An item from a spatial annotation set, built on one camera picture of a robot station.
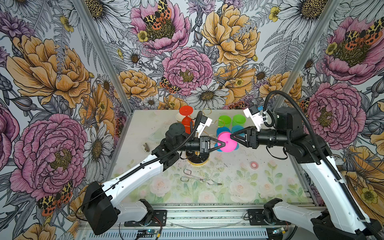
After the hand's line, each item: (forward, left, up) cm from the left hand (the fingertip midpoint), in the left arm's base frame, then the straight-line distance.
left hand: (224, 149), depth 60 cm
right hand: (+2, -4, +3) cm, 5 cm away
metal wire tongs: (+4, +15, -35) cm, 38 cm away
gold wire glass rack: (+14, +8, -34) cm, 37 cm away
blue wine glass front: (+25, -4, -20) cm, 32 cm away
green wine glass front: (+32, -7, -20) cm, 39 cm away
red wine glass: (+27, +16, -5) cm, 31 cm away
